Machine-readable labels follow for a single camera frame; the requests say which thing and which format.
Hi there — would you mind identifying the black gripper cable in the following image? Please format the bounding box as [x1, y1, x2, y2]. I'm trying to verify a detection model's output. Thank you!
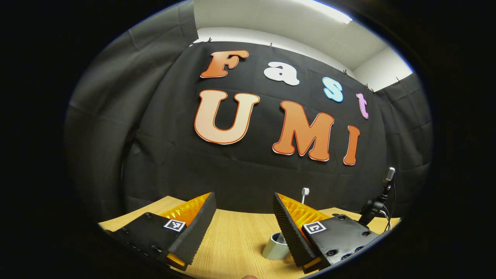
[382, 182, 396, 232]

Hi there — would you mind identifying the black backdrop cloth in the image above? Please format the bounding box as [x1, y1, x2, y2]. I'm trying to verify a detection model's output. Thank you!
[64, 2, 434, 225]

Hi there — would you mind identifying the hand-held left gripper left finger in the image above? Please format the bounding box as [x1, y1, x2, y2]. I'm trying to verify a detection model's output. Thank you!
[104, 191, 217, 272]

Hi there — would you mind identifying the wooden desktop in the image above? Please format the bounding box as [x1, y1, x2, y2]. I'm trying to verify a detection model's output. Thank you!
[99, 196, 401, 279]

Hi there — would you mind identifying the pale green cup wooden handle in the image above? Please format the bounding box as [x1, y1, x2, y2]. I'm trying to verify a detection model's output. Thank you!
[262, 232, 290, 261]

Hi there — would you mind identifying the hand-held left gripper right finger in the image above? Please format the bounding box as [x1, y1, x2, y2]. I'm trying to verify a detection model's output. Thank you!
[272, 192, 380, 274]

